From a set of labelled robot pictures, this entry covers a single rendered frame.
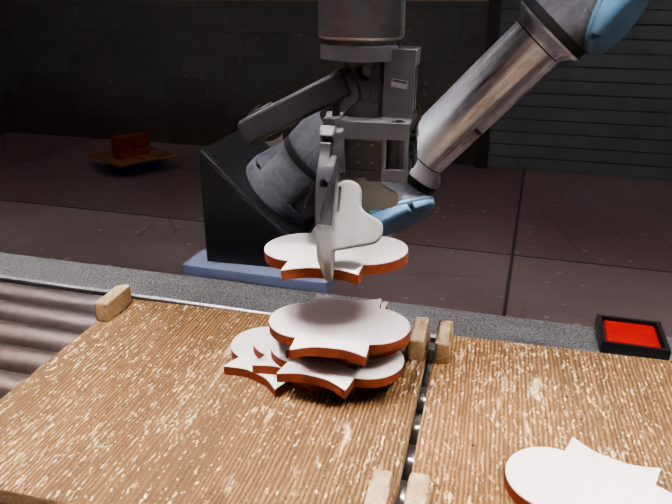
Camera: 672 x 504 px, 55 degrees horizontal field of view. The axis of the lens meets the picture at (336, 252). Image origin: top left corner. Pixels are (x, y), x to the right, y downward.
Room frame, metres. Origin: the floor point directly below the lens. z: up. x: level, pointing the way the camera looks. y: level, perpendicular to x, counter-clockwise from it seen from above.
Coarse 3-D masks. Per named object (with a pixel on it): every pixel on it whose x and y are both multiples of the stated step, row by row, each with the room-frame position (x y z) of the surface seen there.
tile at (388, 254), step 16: (272, 240) 0.63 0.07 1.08; (288, 240) 0.62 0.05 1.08; (304, 240) 0.62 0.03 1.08; (384, 240) 0.61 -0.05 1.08; (272, 256) 0.58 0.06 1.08; (288, 256) 0.58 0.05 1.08; (304, 256) 0.58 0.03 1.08; (336, 256) 0.57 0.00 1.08; (352, 256) 0.57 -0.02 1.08; (368, 256) 0.57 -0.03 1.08; (384, 256) 0.57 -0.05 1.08; (400, 256) 0.57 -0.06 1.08; (288, 272) 0.55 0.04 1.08; (304, 272) 0.55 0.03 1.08; (320, 272) 0.55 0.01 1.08; (336, 272) 0.54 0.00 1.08; (352, 272) 0.53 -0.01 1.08; (368, 272) 0.55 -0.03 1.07; (384, 272) 0.56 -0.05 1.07
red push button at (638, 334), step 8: (608, 328) 0.71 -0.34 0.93; (616, 328) 0.71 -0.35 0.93; (624, 328) 0.71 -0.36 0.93; (632, 328) 0.71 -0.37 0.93; (640, 328) 0.71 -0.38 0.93; (648, 328) 0.71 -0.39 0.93; (608, 336) 0.69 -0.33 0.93; (616, 336) 0.69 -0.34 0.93; (624, 336) 0.69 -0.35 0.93; (632, 336) 0.69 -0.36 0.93; (640, 336) 0.69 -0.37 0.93; (648, 336) 0.69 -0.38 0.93; (656, 336) 0.69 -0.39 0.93; (640, 344) 0.67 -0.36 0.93; (648, 344) 0.67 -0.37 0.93; (656, 344) 0.67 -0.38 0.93
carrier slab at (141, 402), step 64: (128, 320) 0.72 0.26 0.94; (192, 320) 0.72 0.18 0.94; (256, 320) 0.72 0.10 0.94; (64, 384) 0.58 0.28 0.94; (128, 384) 0.58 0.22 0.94; (192, 384) 0.58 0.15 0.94; (256, 384) 0.58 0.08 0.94; (0, 448) 0.47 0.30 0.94; (64, 448) 0.47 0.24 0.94; (128, 448) 0.47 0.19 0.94; (192, 448) 0.47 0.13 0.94; (256, 448) 0.47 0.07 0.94; (320, 448) 0.47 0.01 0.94; (384, 448) 0.47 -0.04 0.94
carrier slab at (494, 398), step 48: (432, 384) 0.58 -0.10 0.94; (480, 384) 0.58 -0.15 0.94; (528, 384) 0.58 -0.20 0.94; (576, 384) 0.58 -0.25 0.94; (624, 384) 0.58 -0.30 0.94; (432, 432) 0.50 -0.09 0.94; (480, 432) 0.50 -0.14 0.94; (528, 432) 0.50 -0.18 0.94; (576, 432) 0.50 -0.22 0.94; (624, 432) 0.50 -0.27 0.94; (432, 480) 0.43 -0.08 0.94; (480, 480) 0.43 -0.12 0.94
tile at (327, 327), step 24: (288, 312) 0.61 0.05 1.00; (312, 312) 0.61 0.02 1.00; (336, 312) 0.61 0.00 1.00; (360, 312) 0.61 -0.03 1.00; (384, 312) 0.61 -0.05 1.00; (288, 336) 0.56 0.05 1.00; (312, 336) 0.56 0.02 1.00; (336, 336) 0.56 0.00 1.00; (360, 336) 0.56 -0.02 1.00; (384, 336) 0.56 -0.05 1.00; (408, 336) 0.57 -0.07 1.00; (360, 360) 0.52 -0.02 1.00
